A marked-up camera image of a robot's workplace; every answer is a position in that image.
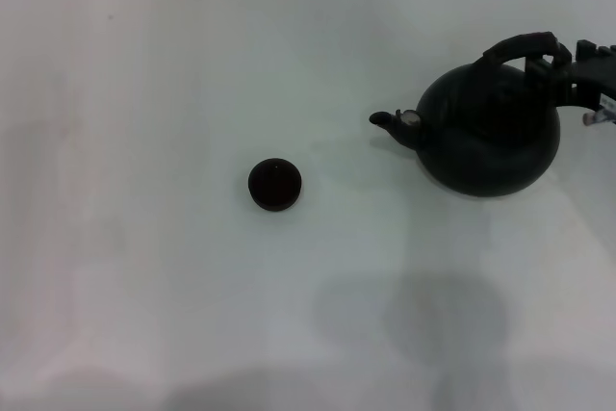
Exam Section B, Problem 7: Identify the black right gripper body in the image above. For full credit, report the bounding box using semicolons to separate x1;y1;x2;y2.
559;60;616;111

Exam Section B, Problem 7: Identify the black round teapot with handle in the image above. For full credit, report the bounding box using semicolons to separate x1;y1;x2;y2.
369;31;573;198

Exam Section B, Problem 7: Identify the small dark brown teacup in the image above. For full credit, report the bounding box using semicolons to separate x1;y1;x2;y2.
247;157;304;214

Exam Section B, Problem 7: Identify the grey right wrist camera bracket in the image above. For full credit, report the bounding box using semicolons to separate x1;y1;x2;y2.
580;95;616;127

